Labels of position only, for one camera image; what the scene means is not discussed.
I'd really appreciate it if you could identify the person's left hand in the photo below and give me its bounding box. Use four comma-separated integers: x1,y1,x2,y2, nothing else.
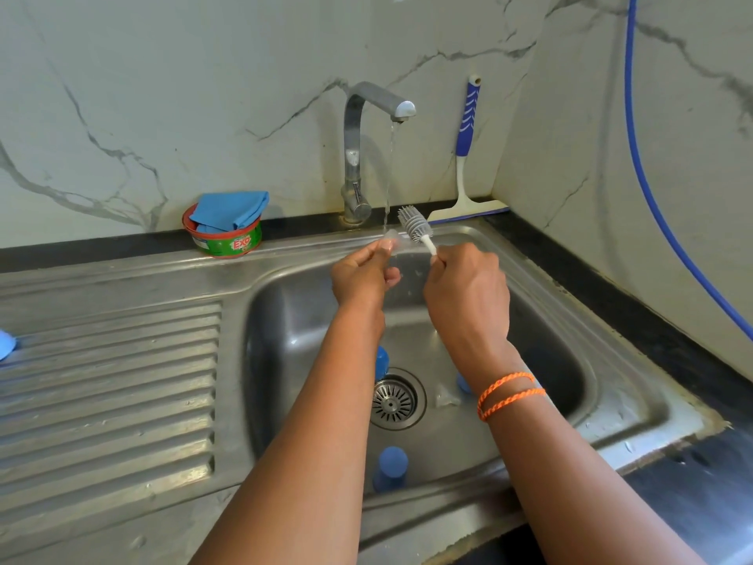
331,238,402,324

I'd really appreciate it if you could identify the person's right hand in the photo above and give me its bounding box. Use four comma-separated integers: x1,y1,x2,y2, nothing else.
423,242,522,372

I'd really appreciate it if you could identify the grey silicone bottle brush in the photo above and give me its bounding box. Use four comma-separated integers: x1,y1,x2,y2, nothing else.
398,206,440,257

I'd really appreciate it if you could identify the person's right forearm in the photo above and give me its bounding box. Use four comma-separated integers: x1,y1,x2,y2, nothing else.
456,346,707,565

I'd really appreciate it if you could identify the person's left forearm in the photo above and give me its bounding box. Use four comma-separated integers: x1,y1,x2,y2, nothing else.
191,306,387,565

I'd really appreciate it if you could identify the chrome sink faucet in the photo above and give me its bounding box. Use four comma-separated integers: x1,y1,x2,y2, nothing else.
340,81,418,226

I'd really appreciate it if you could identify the blue and white squeegee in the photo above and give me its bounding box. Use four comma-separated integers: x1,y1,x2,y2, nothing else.
427,75,511,226

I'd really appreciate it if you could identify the green and red dish soap tub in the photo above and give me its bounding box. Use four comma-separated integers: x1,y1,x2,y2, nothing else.
182,204,264,260

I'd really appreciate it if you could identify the blue cleaning cloth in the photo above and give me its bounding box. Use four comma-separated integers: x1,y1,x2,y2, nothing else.
189,191,271,235

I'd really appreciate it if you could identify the round metal drain strainer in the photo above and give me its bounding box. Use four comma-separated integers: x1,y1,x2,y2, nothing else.
371,368,427,432

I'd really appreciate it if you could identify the blue plastic bottle cap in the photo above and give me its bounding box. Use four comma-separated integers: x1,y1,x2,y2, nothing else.
372,446,409,494

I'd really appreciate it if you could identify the stainless steel sink with drainboard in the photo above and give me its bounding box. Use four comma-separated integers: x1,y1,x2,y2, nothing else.
0,220,730,565

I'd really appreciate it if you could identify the orange braided wrist bracelet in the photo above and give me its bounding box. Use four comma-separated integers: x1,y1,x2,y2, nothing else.
477,372,547,423

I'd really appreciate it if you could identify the blue hose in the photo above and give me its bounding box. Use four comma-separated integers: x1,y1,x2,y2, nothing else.
623,0,753,342

